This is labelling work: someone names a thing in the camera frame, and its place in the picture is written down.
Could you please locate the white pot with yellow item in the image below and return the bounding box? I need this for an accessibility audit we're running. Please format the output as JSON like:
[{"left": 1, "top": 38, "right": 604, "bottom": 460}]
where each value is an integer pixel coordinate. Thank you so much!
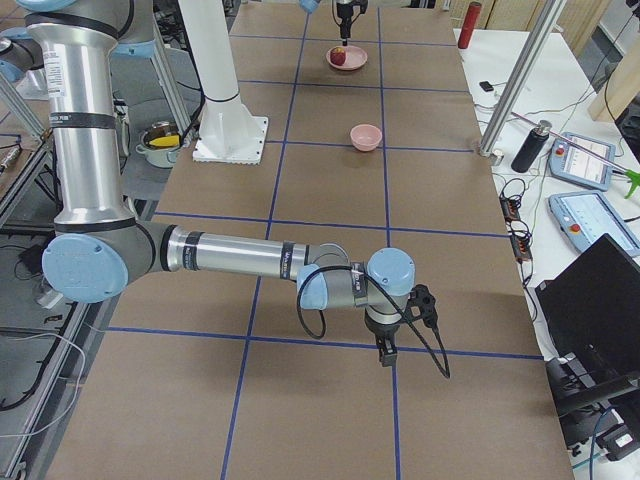
[{"left": 135, "top": 121, "right": 181, "bottom": 169}]

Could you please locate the red apple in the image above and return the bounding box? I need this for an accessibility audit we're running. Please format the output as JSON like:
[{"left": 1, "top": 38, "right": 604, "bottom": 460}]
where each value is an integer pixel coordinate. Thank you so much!
[{"left": 329, "top": 47, "right": 347, "bottom": 66}]

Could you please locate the black monitor stand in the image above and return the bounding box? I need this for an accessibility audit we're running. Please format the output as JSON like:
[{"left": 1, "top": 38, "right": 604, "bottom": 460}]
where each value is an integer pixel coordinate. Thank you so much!
[{"left": 546, "top": 354, "right": 639, "bottom": 461}]

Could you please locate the red bottle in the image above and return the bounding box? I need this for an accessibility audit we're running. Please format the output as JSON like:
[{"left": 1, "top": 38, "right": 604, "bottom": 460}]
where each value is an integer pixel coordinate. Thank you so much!
[{"left": 457, "top": 1, "right": 482, "bottom": 50}]

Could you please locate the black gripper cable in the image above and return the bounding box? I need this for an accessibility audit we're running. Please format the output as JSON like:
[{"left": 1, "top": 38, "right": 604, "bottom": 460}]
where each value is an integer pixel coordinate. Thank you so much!
[{"left": 295, "top": 263, "right": 452, "bottom": 380}]

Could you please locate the black bottle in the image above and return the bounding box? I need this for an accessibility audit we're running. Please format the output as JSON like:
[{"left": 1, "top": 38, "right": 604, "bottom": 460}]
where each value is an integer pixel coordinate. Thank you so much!
[{"left": 510, "top": 120, "right": 552, "bottom": 173}]

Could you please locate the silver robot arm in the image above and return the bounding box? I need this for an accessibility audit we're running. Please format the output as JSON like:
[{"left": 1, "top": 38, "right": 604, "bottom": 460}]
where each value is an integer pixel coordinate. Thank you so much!
[
  {"left": 298, "top": 0, "right": 369, "bottom": 42},
  {"left": 23, "top": 1, "right": 415, "bottom": 366}
]

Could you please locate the upper teach pendant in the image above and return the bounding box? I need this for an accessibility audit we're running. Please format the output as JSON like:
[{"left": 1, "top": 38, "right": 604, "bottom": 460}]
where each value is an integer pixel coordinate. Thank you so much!
[{"left": 548, "top": 132, "right": 616, "bottom": 191}]

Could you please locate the pink plate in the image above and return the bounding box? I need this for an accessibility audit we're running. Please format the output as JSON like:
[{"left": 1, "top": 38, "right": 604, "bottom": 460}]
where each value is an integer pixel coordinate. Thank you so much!
[{"left": 325, "top": 45, "right": 368, "bottom": 71}]

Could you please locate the black orange usb hub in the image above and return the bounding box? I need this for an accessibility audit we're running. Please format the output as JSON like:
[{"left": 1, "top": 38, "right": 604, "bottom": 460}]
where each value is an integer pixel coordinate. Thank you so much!
[{"left": 499, "top": 196, "right": 533, "bottom": 264}]

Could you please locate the teach pendant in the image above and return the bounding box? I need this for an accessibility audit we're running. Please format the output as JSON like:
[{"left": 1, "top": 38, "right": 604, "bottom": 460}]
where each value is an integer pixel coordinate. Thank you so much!
[
  {"left": 548, "top": 132, "right": 616, "bottom": 191},
  {"left": 548, "top": 190, "right": 639, "bottom": 257}
]

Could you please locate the small black device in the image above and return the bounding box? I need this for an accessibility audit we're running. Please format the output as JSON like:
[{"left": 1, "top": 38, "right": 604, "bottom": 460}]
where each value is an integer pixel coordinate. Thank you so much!
[{"left": 479, "top": 81, "right": 494, "bottom": 92}]

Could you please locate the aluminium frame post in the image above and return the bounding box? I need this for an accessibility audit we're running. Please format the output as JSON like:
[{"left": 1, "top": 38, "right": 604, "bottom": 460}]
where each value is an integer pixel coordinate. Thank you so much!
[{"left": 477, "top": 0, "right": 567, "bottom": 157}]

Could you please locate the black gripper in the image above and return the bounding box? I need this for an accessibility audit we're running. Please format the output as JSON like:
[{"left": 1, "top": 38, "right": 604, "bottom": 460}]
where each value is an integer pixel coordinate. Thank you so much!
[
  {"left": 364, "top": 313, "right": 400, "bottom": 366},
  {"left": 332, "top": 0, "right": 369, "bottom": 38}
]

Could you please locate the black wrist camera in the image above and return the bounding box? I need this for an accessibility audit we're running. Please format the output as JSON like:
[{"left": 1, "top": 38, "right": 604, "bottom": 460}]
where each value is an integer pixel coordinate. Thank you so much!
[{"left": 405, "top": 284, "right": 439, "bottom": 332}]

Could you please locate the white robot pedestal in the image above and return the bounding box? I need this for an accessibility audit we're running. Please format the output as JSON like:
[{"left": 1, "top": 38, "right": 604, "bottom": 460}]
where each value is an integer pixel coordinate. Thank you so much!
[{"left": 179, "top": 0, "right": 269, "bottom": 165}]

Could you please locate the aluminium frame cart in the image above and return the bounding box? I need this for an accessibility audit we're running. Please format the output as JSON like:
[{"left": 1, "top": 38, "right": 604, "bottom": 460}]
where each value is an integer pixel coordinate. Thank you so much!
[{"left": 1, "top": 80, "right": 112, "bottom": 479}]

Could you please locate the pink bowl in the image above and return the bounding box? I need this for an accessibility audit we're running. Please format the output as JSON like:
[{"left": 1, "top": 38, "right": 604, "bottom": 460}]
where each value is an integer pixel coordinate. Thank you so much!
[{"left": 350, "top": 124, "right": 382, "bottom": 152}]

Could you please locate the lower teach pendant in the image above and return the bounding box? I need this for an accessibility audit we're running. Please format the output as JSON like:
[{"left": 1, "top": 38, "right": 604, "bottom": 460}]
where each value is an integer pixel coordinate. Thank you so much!
[{"left": 548, "top": 190, "right": 639, "bottom": 257}]

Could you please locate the black laptop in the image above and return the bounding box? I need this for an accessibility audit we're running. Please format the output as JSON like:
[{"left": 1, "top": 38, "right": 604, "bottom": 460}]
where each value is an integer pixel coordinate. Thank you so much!
[{"left": 535, "top": 234, "right": 639, "bottom": 374}]

